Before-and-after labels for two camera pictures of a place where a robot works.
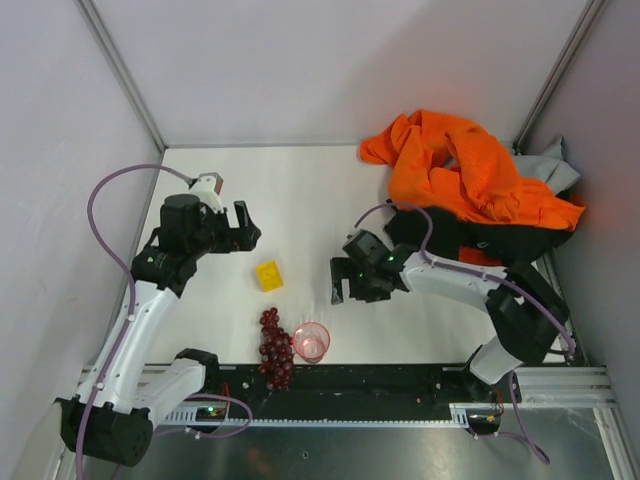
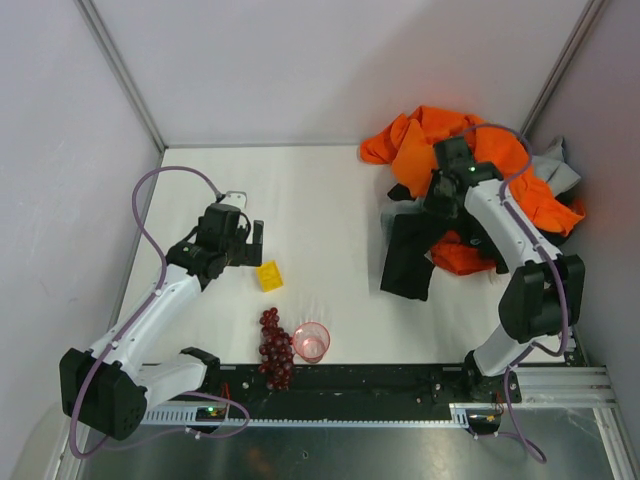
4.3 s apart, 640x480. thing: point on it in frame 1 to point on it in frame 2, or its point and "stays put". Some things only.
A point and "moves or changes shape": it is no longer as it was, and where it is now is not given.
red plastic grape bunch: [277, 361] stays put
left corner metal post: [124, 71] stays put
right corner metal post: [589, 14] stays put
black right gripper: [353, 281] to [437, 201]
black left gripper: [232, 235] to [252, 245]
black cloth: [511, 244] moves or changes shape
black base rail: [360, 392] stays put
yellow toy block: [269, 276] stays put
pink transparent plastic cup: [311, 340] stays put
